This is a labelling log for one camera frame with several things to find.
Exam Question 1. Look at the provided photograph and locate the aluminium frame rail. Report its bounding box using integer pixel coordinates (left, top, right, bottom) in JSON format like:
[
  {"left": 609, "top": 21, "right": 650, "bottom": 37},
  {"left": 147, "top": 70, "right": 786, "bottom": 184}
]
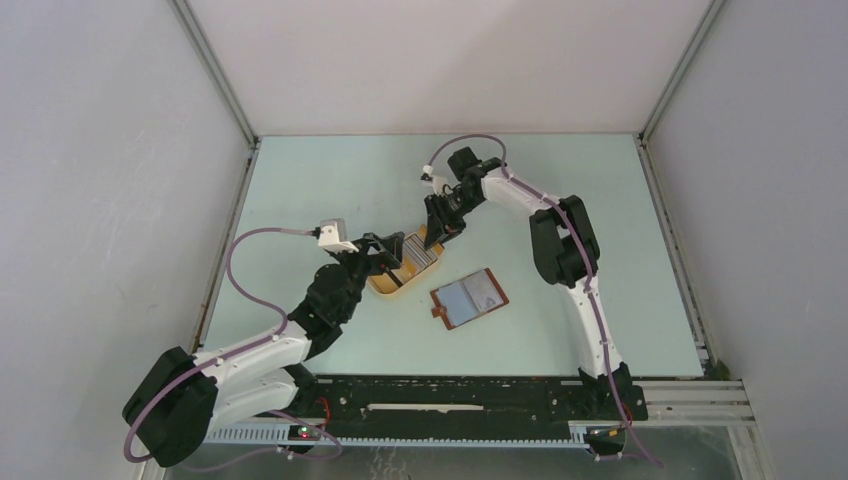
[{"left": 153, "top": 377, "right": 757, "bottom": 429}]

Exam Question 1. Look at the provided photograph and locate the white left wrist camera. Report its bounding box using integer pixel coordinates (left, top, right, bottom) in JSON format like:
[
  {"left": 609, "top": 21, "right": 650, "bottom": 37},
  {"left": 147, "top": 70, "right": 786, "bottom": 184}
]
[{"left": 317, "top": 218, "right": 359, "bottom": 253}]

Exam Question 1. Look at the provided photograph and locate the stack of credit cards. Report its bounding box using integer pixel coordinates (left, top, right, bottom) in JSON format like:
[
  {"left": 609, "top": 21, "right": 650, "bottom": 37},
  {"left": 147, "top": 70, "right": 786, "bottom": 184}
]
[{"left": 402, "top": 232, "right": 439, "bottom": 271}]

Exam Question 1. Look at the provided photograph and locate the white striped credit card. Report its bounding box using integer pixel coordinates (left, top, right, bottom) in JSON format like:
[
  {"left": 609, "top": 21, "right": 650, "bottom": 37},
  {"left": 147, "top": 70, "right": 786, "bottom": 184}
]
[{"left": 461, "top": 269, "right": 509, "bottom": 315}]

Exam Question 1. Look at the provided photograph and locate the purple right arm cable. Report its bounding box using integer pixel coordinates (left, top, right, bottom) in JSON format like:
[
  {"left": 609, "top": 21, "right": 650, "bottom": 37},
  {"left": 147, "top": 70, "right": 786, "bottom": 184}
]
[{"left": 427, "top": 134, "right": 666, "bottom": 472}]

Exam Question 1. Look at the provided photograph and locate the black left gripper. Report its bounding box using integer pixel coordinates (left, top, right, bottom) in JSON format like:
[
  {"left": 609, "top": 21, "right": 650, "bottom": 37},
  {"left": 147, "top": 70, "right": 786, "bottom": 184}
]
[{"left": 329, "top": 231, "right": 402, "bottom": 321}]

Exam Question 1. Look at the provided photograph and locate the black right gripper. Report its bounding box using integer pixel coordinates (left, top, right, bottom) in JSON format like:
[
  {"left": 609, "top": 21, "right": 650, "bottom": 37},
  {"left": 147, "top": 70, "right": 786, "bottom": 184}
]
[{"left": 424, "top": 187, "right": 484, "bottom": 250}]

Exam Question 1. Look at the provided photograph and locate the brown leather card holder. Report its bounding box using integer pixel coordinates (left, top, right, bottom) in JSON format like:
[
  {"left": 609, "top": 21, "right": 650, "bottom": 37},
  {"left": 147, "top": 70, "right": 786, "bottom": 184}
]
[{"left": 430, "top": 268, "right": 510, "bottom": 331}]

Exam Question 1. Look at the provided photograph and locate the beige oval card tray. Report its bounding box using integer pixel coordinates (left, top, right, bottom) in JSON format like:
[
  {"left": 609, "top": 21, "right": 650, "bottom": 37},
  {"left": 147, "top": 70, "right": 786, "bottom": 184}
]
[{"left": 368, "top": 225, "right": 444, "bottom": 296}]

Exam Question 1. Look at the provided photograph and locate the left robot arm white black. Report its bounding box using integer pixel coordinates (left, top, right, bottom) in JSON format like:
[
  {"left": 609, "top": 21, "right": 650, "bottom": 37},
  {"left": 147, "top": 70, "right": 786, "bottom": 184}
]
[{"left": 122, "top": 219, "right": 405, "bottom": 467}]

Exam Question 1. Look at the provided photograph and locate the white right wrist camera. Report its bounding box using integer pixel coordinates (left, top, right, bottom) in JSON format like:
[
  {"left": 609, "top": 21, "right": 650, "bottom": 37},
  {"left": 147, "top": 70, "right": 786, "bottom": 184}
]
[{"left": 420, "top": 164, "right": 449, "bottom": 196}]

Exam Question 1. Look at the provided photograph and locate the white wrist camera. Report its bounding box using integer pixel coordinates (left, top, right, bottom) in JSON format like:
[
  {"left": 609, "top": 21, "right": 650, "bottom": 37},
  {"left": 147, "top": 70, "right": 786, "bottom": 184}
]
[
  {"left": 317, "top": 218, "right": 359, "bottom": 253},
  {"left": 420, "top": 164, "right": 449, "bottom": 196}
]

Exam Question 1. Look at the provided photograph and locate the white toothed cable duct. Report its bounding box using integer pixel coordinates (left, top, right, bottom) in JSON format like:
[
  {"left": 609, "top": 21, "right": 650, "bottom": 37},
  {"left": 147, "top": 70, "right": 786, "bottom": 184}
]
[{"left": 202, "top": 422, "right": 588, "bottom": 448}]

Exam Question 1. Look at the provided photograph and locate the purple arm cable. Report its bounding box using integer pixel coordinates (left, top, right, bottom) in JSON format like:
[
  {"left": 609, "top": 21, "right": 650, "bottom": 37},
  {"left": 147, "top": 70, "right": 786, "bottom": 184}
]
[
  {"left": 427, "top": 134, "right": 666, "bottom": 472},
  {"left": 123, "top": 227, "right": 344, "bottom": 464}
]

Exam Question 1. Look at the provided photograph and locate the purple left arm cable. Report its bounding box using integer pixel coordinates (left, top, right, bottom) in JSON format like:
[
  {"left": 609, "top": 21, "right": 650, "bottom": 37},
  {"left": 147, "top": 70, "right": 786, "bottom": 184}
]
[{"left": 123, "top": 227, "right": 344, "bottom": 464}]

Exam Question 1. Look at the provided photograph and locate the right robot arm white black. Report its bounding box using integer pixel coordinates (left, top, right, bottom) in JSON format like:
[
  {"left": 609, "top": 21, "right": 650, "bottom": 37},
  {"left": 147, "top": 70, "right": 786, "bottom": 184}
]
[{"left": 421, "top": 147, "right": 632, "bottom": 418}]

